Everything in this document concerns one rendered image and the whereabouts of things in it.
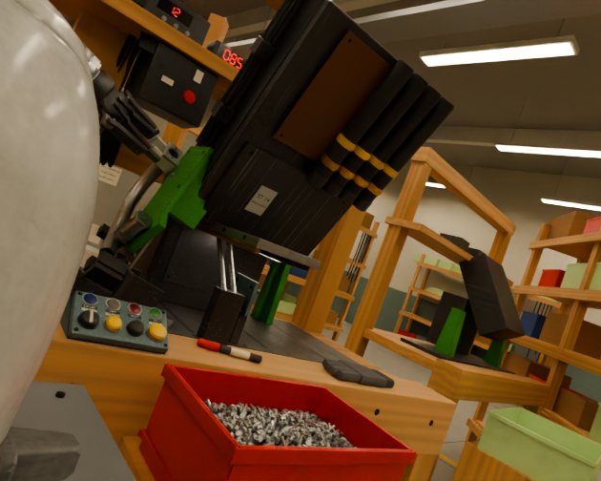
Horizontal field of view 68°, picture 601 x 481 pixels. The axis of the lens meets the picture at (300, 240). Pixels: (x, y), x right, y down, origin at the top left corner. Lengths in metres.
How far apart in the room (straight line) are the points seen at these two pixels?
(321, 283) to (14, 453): 1.42
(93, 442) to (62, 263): 0.23
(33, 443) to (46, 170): 0.19
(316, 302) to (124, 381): 1.04
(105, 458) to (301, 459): 0.23
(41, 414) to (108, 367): 0.28
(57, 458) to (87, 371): 0.38
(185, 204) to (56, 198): 0.74
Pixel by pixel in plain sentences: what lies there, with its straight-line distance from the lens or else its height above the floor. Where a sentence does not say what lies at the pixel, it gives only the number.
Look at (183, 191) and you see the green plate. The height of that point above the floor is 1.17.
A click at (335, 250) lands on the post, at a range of 1.67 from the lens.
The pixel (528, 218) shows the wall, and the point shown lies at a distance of 10.41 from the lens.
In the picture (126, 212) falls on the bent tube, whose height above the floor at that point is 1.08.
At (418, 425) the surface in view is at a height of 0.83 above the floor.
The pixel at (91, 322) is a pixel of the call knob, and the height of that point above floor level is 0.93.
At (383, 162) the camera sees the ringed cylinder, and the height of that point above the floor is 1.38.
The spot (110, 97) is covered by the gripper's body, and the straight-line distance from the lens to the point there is 1.02.
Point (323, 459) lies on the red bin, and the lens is 0.58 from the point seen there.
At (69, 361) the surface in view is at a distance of 0.72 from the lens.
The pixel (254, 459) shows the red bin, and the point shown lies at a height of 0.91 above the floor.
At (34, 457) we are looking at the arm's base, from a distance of 0.34.
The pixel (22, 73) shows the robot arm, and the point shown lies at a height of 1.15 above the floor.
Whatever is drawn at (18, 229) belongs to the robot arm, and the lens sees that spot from 0.21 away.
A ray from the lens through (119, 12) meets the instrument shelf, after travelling 1.21.
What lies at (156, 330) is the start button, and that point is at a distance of 0.75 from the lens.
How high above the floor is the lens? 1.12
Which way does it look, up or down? 2 degrees up
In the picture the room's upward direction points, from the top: 21 degrees clockwise
